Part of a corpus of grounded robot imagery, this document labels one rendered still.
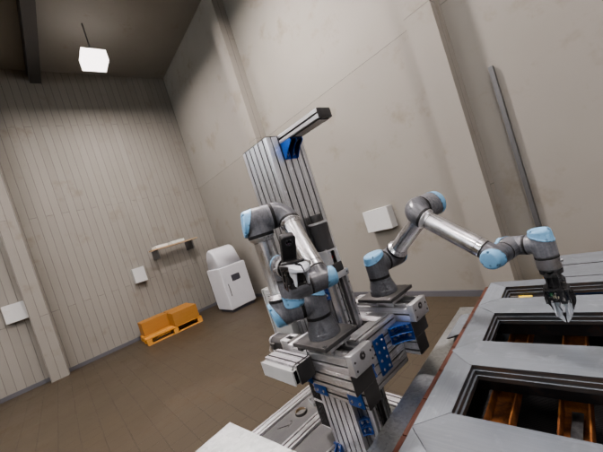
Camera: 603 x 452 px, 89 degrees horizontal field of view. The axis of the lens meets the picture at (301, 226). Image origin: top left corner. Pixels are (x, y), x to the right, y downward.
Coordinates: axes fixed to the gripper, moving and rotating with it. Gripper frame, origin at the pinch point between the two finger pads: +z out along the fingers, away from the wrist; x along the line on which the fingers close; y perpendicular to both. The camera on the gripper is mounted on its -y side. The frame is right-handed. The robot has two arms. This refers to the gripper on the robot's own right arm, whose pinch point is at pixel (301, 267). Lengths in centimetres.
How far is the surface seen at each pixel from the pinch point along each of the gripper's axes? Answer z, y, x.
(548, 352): -4, 51, -82
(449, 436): 4, 56, -31
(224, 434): -14, 44, 29
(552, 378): 3, 53, -72
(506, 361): -10, 52, -69
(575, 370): 7, 51, -77
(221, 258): -660, 38, 28
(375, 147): -305, -91, -212
